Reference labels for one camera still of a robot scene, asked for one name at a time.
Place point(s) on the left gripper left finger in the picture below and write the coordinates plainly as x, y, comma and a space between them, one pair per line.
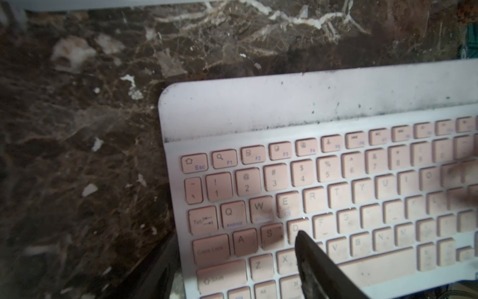
153, 277

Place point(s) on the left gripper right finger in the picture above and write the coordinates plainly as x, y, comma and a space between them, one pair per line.
320, 276

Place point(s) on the pink keyboard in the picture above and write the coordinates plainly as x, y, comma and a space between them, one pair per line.
379, 166
75, 5

